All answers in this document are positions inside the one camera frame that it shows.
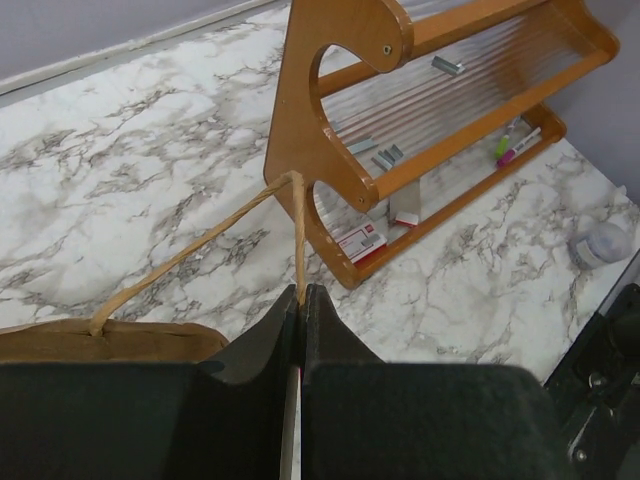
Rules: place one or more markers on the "green marker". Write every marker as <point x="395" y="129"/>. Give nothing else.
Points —
<point x="504" y="140"/>

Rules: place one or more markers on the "open small cardboard box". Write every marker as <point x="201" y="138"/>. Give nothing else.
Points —
<point x="405" y="205"/>

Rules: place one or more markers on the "red white staples box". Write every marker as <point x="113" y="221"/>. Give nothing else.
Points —
<point x="361" y="242"/>

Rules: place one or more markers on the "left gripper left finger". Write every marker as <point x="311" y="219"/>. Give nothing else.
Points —
<point x="230" y="416"/>

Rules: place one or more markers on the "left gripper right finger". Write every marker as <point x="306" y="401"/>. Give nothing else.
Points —
<point x="363" y="418"/>

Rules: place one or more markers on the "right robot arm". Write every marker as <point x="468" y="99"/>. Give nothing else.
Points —
<point x="595" y="390"/>

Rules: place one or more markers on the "wooden shelf rack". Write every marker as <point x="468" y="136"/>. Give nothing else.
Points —
<point x="362" y="69"/>

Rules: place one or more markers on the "pink marker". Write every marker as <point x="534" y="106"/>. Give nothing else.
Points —
<point x="514" y="151"/>

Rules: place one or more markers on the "staple strip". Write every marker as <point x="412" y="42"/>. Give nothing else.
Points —
<point x="445" y="66"/>
<point x="361" y="146"/>
<point x="386" y="159"/>

